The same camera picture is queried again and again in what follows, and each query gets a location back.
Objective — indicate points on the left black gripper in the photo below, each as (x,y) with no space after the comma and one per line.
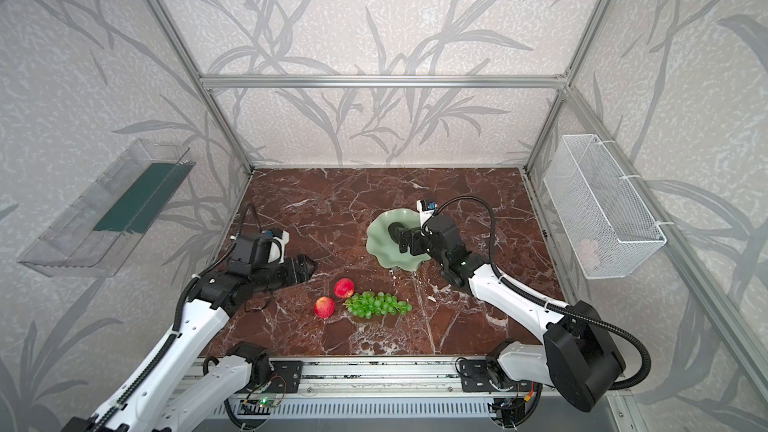
(289,270)

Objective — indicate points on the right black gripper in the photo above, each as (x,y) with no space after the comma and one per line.
(411,239)

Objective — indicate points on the red fake apple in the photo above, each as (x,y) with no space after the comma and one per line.
(324,307)
(344,288)

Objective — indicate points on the green fake grape bunch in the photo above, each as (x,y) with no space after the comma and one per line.
(371,304)

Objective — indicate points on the dark fake avocado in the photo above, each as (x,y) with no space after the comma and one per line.
(400,233)

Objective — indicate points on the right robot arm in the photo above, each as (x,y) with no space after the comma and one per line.
(576,358)

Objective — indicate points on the green scalloped fruit bowl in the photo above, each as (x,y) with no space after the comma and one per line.
(383,242)

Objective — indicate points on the green circuit board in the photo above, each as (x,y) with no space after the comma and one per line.
(259,406)

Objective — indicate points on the pink object in basket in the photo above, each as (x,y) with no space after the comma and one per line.
(588,252)

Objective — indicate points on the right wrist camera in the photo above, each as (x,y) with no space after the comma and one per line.
(426,209)

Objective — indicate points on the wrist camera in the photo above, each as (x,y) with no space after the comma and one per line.
(276,240)
(426,209)

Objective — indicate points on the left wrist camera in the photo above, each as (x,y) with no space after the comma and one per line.
(276,240)

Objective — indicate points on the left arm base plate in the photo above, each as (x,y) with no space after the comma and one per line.
(286,378)

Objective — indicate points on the aluminium front rail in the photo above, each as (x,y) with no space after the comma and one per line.
(378,378)

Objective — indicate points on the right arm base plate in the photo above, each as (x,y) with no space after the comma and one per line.
(474,376)

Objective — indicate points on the white wire mesh basket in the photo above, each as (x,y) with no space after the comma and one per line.
(595,199)

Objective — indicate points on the clear acrylic wall shelf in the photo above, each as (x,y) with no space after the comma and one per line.
(95,235)

